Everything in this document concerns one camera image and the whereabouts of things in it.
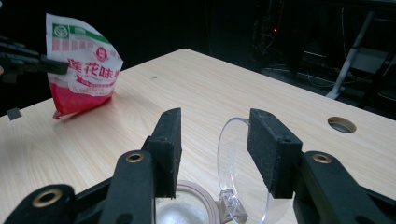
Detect black floor cables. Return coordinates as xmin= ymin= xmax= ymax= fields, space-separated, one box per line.
xmin=298 ymin=71 xmax=344 ymax=90

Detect white desk leg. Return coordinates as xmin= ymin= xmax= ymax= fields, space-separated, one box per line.
xmin=325 ymin=11 xmax=376 ymax=101

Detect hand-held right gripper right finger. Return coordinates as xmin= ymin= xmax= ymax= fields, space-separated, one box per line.
xmin=247 ymin=107 xmax=393 ymax=224

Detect grey tape piece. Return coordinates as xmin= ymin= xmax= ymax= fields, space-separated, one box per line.
xmin=6 ymin=106 xmax=22 ymax=121

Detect clear jar with hinged lid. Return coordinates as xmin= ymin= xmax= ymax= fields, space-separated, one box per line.
xmin=154 ymin=117 xmax=272 ymax=224

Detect dark equipment with red light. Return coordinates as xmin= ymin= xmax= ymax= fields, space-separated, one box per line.
xmin=251 ymin=0 xmax=300 ymax=73

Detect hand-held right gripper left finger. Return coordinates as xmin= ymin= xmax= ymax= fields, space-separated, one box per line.
xmin=98 ymin=107 xmax=182 ymax=224

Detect pink white seasoning packet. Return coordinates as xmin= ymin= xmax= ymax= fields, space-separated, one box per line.
xmin=45 ymin=12 xmax=124 ymax=120

